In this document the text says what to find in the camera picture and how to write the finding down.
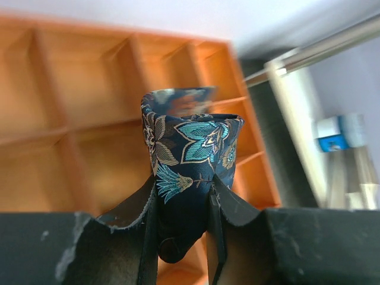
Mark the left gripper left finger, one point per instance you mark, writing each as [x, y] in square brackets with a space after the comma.
[118, 247]

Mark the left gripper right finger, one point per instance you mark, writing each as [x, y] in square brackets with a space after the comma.
[289, 245]

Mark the floral navy necktie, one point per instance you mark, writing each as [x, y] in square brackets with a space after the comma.
[188, 147]

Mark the orange wooden compartment tray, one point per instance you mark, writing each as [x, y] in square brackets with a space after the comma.
[71, 127]

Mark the white two-tier shelf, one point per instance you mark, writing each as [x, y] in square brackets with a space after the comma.
[338, 179]

